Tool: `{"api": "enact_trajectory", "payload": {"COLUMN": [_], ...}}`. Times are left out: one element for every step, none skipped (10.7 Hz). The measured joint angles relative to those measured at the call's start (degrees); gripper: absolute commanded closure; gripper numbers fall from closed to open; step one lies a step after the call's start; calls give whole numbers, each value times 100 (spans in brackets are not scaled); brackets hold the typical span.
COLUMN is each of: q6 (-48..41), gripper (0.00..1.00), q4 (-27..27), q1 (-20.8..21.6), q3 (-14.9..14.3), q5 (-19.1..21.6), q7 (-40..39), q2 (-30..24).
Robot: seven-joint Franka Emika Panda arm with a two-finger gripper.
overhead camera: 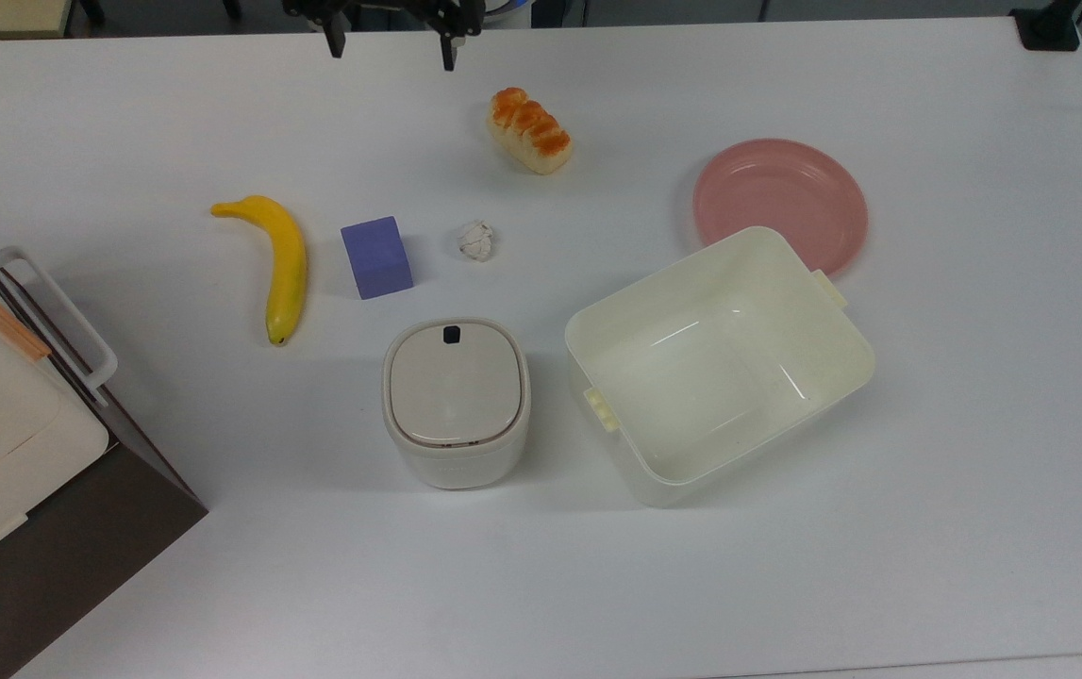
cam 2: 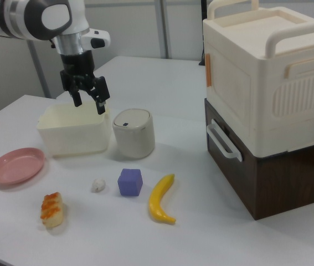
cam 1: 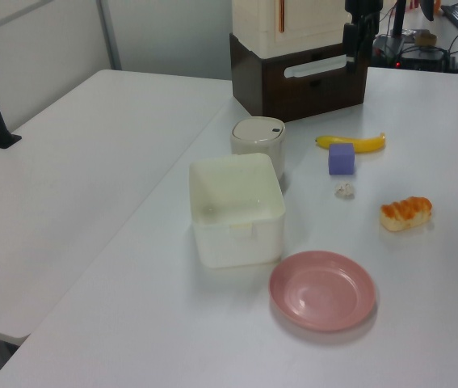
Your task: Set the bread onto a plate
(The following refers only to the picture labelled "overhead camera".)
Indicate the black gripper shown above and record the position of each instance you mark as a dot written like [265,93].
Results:
[380,6]

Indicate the orange glazed bread loaf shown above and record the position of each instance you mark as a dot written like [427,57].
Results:
[529,130]

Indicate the pink plastic plate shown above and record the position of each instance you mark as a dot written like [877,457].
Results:
[776,193]

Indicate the purple foam block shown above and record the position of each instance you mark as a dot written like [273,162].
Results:
[376,256]

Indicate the crumpled white paper ball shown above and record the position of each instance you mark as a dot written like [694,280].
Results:
[476,240]

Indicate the yellow banana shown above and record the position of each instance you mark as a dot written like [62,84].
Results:
[288,259]

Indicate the cream lidded trash can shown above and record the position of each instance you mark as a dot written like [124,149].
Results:
[456,396]

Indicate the cream square plastic box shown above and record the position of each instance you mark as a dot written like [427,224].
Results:
[720,377]

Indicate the black camera stand clamp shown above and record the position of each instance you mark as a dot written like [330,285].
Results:
[1048,26]

